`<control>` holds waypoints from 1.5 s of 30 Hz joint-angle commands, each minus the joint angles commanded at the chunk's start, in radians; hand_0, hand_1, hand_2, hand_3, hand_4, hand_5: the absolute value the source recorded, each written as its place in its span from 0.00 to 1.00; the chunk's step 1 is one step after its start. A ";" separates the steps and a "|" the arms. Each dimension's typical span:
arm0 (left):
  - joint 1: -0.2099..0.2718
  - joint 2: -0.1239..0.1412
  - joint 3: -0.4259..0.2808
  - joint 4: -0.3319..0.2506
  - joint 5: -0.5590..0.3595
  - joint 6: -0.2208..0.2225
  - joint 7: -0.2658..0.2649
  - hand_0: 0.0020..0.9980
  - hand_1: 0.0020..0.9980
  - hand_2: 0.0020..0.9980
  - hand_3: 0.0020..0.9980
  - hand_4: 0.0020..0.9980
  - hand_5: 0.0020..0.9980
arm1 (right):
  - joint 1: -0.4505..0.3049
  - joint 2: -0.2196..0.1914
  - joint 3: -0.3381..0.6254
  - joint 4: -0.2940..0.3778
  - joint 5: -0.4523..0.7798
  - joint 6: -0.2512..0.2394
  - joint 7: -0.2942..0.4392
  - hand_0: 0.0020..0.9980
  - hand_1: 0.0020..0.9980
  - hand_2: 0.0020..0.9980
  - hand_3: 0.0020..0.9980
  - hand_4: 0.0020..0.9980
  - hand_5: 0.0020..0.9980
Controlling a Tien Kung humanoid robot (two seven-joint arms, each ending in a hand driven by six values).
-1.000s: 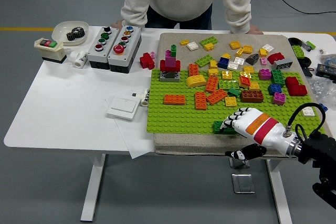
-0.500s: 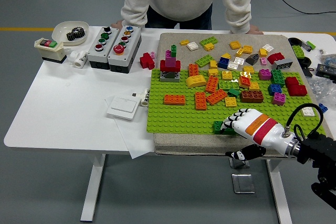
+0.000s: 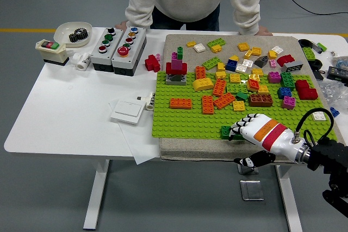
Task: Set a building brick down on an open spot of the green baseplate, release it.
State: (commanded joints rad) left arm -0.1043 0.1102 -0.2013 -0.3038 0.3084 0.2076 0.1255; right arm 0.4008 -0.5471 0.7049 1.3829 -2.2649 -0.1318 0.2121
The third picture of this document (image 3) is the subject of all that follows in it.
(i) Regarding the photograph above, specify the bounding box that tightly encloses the red stepped brick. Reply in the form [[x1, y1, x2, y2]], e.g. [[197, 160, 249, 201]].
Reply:
[[295, 79, 319, 100]]

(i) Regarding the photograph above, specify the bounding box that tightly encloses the grey-brown mat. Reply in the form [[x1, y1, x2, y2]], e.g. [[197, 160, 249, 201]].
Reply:
[[159, 33, 343, 164]]

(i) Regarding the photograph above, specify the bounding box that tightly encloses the red arch brick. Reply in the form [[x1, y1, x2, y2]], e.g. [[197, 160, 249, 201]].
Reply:
[[277, 54, 296, 67]]

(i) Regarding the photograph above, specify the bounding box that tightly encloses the black key fob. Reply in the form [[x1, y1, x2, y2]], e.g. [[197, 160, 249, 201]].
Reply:
[[312, 69, 326, 81]]

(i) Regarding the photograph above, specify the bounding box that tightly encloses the person's left hand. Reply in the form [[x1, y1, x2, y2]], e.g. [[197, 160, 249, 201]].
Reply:
[[255, 26, 274, 36]]

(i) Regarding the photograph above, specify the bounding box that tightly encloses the green studded baseplate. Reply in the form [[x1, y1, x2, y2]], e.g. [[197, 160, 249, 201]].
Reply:
[[151, 70, 338, 142]]

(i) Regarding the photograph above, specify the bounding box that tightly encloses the orange long brick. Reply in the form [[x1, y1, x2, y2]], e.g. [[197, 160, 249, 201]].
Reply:
[[212, 77, 227, 96], [195, 65, 208, 79], [201, 93, 215, 114], [169, 96, 192, 109], [213, 91, 237, 109]]

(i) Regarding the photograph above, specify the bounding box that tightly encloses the light grey base brick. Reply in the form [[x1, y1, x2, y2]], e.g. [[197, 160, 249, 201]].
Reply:
[[165, 73, 188, 85]]

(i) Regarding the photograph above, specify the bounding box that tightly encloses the red cross-shaped brick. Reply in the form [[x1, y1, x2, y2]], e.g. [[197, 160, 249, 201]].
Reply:
[[144, 54, 161, 73]]

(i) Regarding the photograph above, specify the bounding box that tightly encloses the magenta square brick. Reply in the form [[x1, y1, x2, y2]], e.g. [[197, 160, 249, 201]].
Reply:
[[282, 95, 296, 110], [267, 70, 282, 83]]

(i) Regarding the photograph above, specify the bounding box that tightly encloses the white bowl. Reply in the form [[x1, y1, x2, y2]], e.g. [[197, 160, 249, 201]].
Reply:
[[53, 21, 93, 48]]

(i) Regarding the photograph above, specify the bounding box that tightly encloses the white table leg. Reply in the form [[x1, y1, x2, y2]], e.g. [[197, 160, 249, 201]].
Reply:
[[275, 165, 304, 232], [83, 159, 111, 230]]

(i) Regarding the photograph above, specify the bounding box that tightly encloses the white pipe fitting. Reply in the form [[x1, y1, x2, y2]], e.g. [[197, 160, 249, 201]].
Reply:
[[71, 52, 92, 71]]

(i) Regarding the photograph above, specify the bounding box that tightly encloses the white printed cylinder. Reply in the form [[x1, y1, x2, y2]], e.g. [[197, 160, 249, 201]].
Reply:
[[145, 92, 156, 112]]

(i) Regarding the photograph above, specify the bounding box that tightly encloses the dark green long brick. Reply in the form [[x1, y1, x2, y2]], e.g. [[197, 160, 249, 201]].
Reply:
[[220, 125, 245, 141]]

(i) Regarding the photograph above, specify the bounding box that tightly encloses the white wall switch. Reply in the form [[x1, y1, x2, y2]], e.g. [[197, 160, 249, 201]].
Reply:
[[109, 101, 145, 126]]

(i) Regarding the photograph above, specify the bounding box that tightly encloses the clear plastic bag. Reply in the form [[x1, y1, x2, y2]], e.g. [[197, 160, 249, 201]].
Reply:
[[328, 54, 348, 70]]

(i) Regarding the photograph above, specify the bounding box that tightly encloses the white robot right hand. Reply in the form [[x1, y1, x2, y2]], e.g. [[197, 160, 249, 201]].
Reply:
[[227, 112, 307, 168]]

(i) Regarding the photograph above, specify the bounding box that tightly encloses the grey four-button box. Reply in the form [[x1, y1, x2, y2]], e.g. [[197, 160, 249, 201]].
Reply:
[[90, 27, 125, 73]]

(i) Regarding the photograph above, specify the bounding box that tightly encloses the dark green tall brick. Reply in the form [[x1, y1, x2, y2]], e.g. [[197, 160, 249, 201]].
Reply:
[[280, 71, 296, 89]]

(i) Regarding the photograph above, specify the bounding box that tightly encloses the wide red brick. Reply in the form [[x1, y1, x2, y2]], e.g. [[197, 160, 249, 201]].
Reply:
[[165, 60, 188, 74]]

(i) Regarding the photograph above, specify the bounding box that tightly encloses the black display device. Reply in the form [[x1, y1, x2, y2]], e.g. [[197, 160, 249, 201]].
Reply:
[[327, 66, 348, 81]]

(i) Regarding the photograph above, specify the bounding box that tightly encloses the cream red-green switch box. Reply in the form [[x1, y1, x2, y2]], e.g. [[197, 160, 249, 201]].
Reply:
[[35, 39, 69, 67]]

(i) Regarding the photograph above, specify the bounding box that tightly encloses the orange and yellow brick stack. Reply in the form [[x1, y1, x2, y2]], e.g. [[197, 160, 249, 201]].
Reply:
[[246, 77, 260, 92]]

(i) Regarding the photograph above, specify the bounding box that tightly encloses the small metal floor plate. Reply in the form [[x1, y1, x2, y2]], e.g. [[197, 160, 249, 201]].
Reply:
[[237, 164, 260, 175]]

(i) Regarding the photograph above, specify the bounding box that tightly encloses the white paper sheet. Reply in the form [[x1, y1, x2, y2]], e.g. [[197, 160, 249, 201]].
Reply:
[[108, 98, 161, 166]]

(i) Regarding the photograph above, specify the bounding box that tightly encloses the grey long brick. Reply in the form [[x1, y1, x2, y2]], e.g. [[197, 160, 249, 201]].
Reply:
[[283, 60, 305, 73]]

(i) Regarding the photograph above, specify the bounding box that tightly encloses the grey emergency stop box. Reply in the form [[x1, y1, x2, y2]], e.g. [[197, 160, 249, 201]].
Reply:
[[111, 26, 148, 77]]

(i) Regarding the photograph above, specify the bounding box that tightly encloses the yellow arch brick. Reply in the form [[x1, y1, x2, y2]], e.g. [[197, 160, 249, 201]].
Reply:
[[192, 77, 214, 91]]

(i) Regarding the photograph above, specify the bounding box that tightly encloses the blue square brick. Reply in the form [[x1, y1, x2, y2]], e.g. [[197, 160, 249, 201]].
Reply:
[[277, 86, 293, 99], [226, 59, 240, 72]]

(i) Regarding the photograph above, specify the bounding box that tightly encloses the clear bag of screws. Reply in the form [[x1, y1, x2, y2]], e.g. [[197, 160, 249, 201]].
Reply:
[[318, 81, 348, 108]]

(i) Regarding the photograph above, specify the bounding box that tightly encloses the lime long brick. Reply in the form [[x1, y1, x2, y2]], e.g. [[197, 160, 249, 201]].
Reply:
[[226, 82, 249, 93], [202, 56, 222, 71], [207, 37, 227, 49]]

